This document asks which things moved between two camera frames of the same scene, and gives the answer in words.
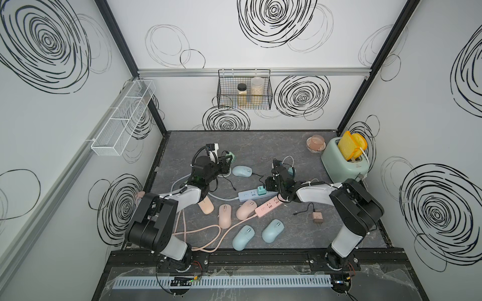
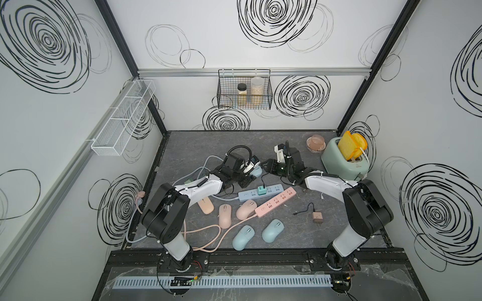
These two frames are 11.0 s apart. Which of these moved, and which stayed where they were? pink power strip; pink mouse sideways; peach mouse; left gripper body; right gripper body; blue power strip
Moved: right gripper body; left gripper body
Stayed: pink mouse sideways; blue power strip; peach mouse; pink power strip
